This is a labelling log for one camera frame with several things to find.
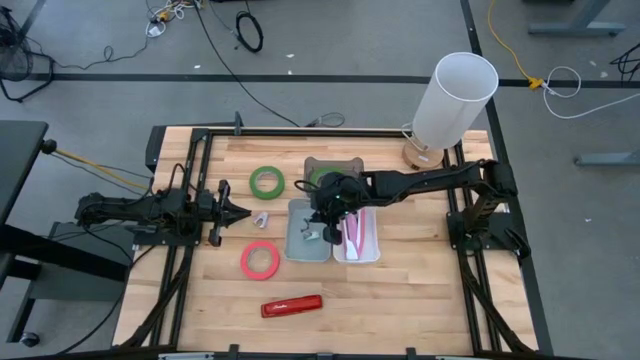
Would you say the black wire floor fan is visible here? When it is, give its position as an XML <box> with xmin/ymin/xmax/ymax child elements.
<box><xmin>0</xmin><ymin>5</ymin><xmax>56</xmax><ymax>104</ymax></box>

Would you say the dark grey square bin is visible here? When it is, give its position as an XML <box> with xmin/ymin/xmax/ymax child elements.
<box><xmin>303</xmin><ymin>155</ymin><xmax>366</xmax><ymax>202</ymax></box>

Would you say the grey table foot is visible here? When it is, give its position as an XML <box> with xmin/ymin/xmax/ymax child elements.
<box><xmin>573</xmin><ymin>149</ymin><xmax>640</xmax><ymax>168</ymax></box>

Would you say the coiled black cable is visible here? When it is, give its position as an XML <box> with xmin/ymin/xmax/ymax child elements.
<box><xmin>235</xmin><ymin>10</ymin><xmax>265</xmax><ymax>54</ymax></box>

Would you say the long black floor cable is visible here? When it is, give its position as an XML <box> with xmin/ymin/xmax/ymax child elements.
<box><xmin>191</xmin><ymin>0</ymin><xmax>302</xmax><ymax>128</ymax></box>

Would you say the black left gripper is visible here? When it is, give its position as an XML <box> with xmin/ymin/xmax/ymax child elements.
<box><xmin>199</xmin><ymin>179</ymin><xmax>253</xmax><ymax>249</ymax></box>

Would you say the pink stapler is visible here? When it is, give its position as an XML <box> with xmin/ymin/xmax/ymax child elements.
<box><xmin>341</xmin><ymin>208</ymin><xmax>369</xmax><ymax>262</ymax></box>

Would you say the red tape roll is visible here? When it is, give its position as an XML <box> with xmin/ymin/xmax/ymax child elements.
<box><xmin>239</xmin><ymin>240</ymin><xmax>282</xmax><ymax>282</ymax></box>

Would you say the black desk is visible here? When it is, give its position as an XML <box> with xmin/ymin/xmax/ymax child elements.
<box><xmin>0</xmin><ymin>119</ymin><xmax>129</xmax><ymax>347</ymax></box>

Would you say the yellow cable with black cables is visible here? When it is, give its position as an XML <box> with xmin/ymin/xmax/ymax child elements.
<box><xmin>53</xmin><ymin>146</ymin><xmax>152</xmax><ymax>192</ymax></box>

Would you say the white plastic bin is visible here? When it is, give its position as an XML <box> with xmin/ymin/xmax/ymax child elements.
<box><xmin>331</xmin><ymin>198</ymin><xmax>382</xmax><ymax>265</ymax></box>

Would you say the light grey plastic bin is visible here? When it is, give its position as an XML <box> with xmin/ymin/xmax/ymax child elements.
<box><xmin>283</xmin><ymin>197</ymin><xmax>334</xmax><ymax>264</ymax></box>

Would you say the red stapler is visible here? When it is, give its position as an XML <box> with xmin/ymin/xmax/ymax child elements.
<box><xmin>259</xmin><ymin>293</ymin><xmax>325</xmax><ymax>320</ymax></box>

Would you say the white floor cable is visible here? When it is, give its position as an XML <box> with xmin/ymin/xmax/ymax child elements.
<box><xmin>541</xmin><ymin>65</ymin><xmax>640</xmax><ymax>121</ymax></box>

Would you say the yellow extension cable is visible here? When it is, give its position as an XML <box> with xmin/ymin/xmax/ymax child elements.
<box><xmin>486</xmin><ymin>0</ymin><xmax>546</xmax><ymax>92</ymax></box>

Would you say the white power strip with cables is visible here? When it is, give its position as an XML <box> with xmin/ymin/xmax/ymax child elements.
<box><xmin>144</xmin><ymin>0</ymin><xmax>202</xmax><ymax>39</ymax></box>

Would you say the grey looped cable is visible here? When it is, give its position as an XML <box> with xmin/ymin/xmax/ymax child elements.
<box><xmin>304</xmin><ymin>111</ymin><xmax>347</xmax><ymax>129</ymax></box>

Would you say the black cable bundle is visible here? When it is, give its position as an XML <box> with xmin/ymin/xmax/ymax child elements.
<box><xmin>609</xmin><ymin>41</ymin><xmax>640</xmax><ymax>84</ymax></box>

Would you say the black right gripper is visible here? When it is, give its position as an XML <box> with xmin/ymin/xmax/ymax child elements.
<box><xmin>308</xmin><ymin>172</ymin><xmax>364</xmax><ymax>247</ymax></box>

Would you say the white table lamp wooden base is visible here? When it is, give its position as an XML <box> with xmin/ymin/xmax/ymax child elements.
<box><xmin>400</xmin><ymin>51</ymin><xmax>500</xmax><ymax>173</ymax></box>

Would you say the grey table leg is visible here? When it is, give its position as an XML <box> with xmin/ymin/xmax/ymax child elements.
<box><xmin>526</xmin><ymin>0</ymin><xmax>627</xmax><ymax>38</ymax></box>

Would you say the black aluminium table frame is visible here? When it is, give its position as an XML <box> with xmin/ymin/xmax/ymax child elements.
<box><xmin>118</xmin><ymin>123</ymin><xmax>541</xmax><ymax>360</ymax></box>

